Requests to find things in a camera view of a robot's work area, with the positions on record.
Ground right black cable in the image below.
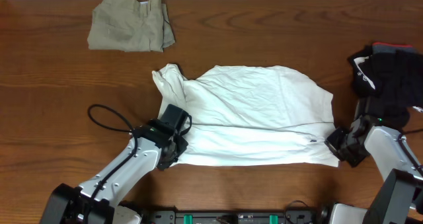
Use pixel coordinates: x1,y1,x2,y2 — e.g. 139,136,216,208
396,128,423,178

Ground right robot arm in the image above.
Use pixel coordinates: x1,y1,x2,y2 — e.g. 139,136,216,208
319,97,422,224

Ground folded khaki shorts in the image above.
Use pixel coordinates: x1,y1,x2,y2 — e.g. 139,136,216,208
87,0,175,52

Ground white t-shirt black print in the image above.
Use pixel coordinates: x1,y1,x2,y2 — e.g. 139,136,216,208
152,64,338,167

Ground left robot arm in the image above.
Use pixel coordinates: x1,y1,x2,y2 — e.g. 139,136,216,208
40,104,192,223

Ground black cable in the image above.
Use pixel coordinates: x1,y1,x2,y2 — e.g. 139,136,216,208
87,104,193,218
396,128,423,178

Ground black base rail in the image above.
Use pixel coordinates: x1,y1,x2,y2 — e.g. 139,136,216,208
141,208,329,224

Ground left black cable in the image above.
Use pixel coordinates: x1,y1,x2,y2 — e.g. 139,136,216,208
87,104,193,218

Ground black garment red trim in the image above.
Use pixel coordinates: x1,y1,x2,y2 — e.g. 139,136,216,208
348,42,422,128

